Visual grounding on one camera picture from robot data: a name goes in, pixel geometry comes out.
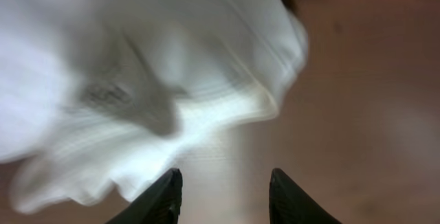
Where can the white t-shirt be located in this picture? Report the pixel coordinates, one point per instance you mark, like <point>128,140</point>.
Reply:
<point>99,95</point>

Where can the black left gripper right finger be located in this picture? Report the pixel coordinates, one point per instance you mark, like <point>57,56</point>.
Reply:
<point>290,204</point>

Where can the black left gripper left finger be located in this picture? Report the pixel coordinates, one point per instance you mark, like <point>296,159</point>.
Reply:
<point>159,204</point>

